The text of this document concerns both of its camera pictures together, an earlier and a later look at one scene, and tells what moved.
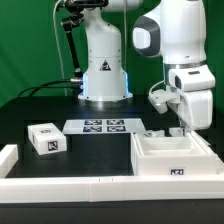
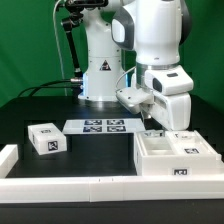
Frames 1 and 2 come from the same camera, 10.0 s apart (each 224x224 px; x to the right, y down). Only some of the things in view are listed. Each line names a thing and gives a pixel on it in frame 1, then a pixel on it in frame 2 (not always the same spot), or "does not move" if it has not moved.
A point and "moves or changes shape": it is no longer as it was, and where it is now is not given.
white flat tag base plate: [103, 126] does not move
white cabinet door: [154, 133] does not move
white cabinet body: [180, 155] does not move
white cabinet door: [178, 132] moves or changes shape
